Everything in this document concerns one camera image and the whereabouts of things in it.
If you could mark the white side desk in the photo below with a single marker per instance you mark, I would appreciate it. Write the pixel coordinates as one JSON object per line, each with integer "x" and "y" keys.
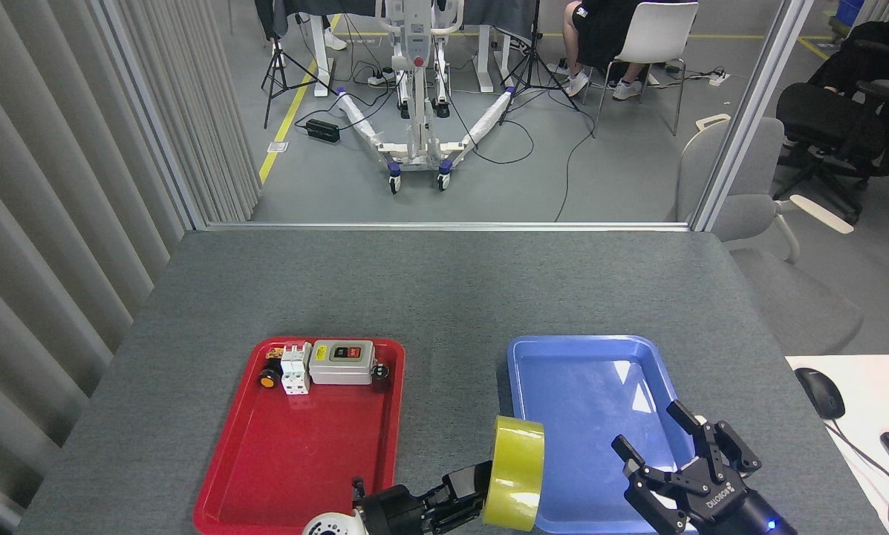
{"x": 875, "y": 394}

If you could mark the dark round knob switch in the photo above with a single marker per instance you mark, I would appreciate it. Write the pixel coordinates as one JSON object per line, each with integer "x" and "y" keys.
{"x": 380, "y": 375}

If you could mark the red plastic tray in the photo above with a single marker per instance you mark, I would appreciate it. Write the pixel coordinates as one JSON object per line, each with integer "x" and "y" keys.
{"x": 303, "y": 446}

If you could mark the grey office chair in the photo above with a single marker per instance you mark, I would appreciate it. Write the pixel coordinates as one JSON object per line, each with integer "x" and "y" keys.
{"x": 786, "y": 297}

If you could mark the small yellow black part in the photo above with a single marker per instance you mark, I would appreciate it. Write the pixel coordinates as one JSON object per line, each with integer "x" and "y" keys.
{"x": 274, "y": 353}

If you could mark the blue storage bin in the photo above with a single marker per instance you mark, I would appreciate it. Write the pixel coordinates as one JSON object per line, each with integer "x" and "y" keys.
{"x": 850, "y": 11}

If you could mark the yellow tape roll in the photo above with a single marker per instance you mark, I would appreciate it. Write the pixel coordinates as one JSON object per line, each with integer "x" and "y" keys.
{"x": 515, "y": 475}

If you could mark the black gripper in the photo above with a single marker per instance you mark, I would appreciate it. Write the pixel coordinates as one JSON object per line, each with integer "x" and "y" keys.
{"x": 399, "y": 509}
{"x": 734, "y": 513}

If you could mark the black tripod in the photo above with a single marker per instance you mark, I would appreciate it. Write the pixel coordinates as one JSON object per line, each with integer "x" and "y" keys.
{"x": 275, "y": 70}
{"x": 535, "y": 67}

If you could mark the white wheeled stand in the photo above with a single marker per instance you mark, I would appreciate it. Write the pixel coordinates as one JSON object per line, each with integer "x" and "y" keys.
{"x": 418, "y": 141}

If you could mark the white desk leg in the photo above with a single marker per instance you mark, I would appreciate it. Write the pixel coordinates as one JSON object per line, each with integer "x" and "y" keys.
{"x": 483, "y": 63}
{"x": 323, "y": 59}

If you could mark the yellow push button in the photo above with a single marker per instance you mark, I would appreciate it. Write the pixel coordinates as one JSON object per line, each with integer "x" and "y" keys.
{"x": 268, "y": 380}

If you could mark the black power adapter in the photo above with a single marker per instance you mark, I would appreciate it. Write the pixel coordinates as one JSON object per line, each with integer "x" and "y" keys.
{"x": 323, "y": 131}

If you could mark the person in black chair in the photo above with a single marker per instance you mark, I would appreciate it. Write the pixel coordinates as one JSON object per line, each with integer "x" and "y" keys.
{"x": 875, "y": 52}

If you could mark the black office chair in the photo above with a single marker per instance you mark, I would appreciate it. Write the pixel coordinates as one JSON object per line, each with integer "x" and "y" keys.
{"x": 823, "y": 122}

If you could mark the blue plastic tray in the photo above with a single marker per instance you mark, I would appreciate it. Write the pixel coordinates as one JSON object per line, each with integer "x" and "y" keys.
{"x": 578, "y": 386}

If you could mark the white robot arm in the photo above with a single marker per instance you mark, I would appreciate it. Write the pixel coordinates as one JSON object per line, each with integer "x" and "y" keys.
{"x": 333, "y": 524}

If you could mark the black computer mouse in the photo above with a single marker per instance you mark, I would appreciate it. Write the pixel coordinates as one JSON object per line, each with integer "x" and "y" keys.
{"x": 821, "y": 392}

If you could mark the grey switch box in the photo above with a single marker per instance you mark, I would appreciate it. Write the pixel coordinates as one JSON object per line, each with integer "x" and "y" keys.
{"x": 340, "y": 368}

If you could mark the silver frame post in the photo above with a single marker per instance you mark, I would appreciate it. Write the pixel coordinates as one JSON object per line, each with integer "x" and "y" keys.
{"x": 756, "y": 111}

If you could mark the white plastic chair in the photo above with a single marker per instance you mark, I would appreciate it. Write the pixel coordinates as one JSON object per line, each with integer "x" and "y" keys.
{"x": 659, "y": 33}

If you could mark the person on white chair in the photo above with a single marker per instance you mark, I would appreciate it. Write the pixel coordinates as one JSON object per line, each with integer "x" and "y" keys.
{"x": 600, "y": 30}

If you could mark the white circuit breaker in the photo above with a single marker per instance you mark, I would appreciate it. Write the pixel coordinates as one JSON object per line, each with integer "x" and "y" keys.
{"x": 294, "y": 371}

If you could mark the white power strip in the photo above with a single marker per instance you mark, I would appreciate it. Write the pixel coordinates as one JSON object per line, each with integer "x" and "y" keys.
{"x": 719, "y": 77}

